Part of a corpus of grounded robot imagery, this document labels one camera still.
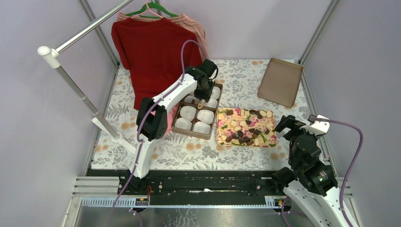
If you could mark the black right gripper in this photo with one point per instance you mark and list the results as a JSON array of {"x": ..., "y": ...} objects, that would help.
[{"x": 290, "y": 122}]

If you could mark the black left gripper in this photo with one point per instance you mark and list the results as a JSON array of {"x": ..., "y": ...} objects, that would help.
[{"x": 204, "y": 95}]

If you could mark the wooden tongs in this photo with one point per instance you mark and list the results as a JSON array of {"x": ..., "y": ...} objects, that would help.
[{"x": 201, "y": 104}]

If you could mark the floral chocolate tray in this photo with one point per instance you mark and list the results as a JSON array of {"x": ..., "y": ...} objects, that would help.
[{"x": 246, "y": 127}]

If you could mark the gold chocolate box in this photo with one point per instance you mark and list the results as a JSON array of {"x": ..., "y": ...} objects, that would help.
[{"x": 195, "y": 121}]

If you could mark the pink cloth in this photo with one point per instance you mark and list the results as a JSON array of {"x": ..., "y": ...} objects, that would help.
[{"x": 170, "y": 118}]

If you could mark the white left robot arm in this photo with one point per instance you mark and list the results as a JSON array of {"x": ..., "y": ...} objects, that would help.
[{"x": 152, "y": 115}]

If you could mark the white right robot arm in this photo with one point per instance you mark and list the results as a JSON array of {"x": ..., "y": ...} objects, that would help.
[{"x": 309, "y": 182}]

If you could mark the gold box lid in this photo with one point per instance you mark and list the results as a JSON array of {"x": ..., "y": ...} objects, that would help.
[{"x": 280, "y": 82}]

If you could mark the beige pink garment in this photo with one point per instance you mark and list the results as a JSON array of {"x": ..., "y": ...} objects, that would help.
[{"x": 183, "y": 21}]

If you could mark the red t-shirt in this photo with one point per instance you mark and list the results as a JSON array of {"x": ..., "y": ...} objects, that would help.
[{"x": 153, "y": 54}]

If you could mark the green hanger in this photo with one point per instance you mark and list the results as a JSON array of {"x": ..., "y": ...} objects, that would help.
[{"x": 154, "y": 8}]

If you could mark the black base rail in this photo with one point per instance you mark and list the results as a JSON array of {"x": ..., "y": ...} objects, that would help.
[{"x": 202, "y": 187}]

